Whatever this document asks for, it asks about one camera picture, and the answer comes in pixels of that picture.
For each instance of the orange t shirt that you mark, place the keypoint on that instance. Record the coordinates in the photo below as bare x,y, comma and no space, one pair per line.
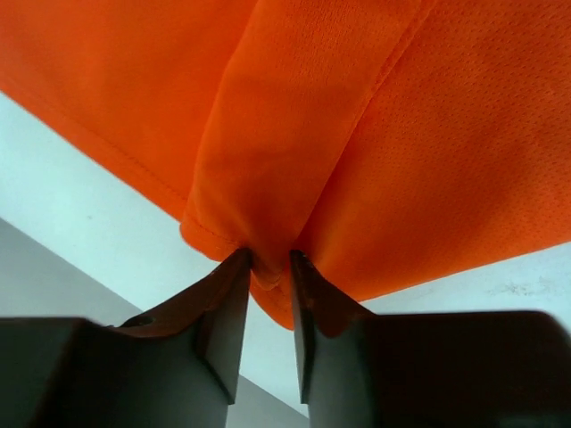
393,142

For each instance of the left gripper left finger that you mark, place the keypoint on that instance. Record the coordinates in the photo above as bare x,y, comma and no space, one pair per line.
175,365

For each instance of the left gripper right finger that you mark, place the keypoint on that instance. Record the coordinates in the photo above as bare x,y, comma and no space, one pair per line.
476,369

